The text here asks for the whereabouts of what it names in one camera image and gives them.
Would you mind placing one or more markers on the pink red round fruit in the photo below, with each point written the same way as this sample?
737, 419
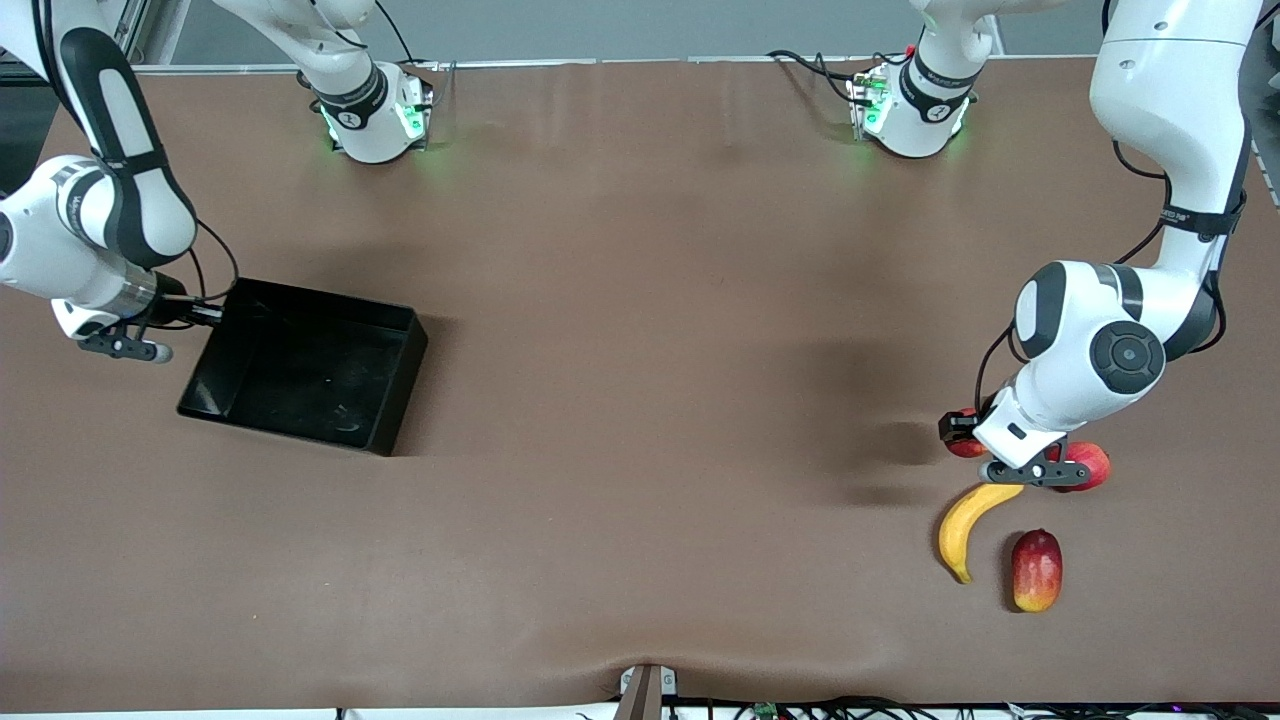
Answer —
1095, 463

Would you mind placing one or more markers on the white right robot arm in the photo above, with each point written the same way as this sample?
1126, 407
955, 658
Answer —
60, 250

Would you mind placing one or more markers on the yellow banana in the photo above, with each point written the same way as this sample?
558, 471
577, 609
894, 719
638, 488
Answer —
955, 540

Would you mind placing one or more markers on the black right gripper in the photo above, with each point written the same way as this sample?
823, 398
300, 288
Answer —
181, 312

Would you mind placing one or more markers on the red yellow striped apple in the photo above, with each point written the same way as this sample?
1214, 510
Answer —
968, 452

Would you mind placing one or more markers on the metal bracket with post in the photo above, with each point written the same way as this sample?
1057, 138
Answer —
640, 695

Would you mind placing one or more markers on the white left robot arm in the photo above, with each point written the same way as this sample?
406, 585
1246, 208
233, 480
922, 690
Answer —
1160, 100

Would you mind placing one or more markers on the black plastic box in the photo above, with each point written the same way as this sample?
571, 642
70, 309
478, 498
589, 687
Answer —
300, 370

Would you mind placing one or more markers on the red yellow mango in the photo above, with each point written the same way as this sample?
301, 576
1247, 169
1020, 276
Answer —
1037, 570

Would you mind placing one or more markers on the aluminium frame structure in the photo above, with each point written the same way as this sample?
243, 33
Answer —
135, 25

